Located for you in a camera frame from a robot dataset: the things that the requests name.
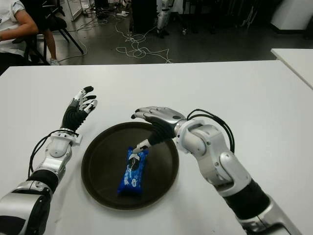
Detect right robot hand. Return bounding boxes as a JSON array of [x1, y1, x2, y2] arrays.
[[131, 106, 186, 154]]

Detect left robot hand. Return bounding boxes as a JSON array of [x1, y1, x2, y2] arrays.
[[60, 85, 98, 133]]

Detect blue Oreo packet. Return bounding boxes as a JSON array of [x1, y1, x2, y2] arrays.
[[117, 146, 149, 196]]

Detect round dark brown tray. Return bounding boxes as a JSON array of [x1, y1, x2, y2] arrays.
[[81, 121, 180, 210]]

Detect bare leg white shoe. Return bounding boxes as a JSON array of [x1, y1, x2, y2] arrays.
[[43, 29, 61, 66]]

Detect black chair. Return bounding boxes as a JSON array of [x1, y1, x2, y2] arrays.
[[12, 0, 85, 64]]

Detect black cabinet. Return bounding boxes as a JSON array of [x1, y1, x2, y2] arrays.
[[132, 0, 158, 34]]

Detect seated person white shirt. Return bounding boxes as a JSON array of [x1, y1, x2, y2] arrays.
[[0, 0, 40, 75]]

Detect white board panel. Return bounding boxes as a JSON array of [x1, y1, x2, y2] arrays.
[[60, 0, 83, 22]]

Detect white side table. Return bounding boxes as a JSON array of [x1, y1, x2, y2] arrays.
[[270, 48, 313, 89]]

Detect white curved machine housing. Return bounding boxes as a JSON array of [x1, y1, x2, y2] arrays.
[[270, 0, 313, 31]]

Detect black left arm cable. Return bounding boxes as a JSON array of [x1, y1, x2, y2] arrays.
[[28, 131, 61, 178]]

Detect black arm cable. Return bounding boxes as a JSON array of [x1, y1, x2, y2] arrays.
[[187, 109, 235, 154], [28, 131, 61, 178]]

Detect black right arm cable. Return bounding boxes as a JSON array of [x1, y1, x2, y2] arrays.
[[187, 109, 235, 154]]

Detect tangled white floor cable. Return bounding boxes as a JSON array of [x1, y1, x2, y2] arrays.
[[114, 14, 173, 64]]

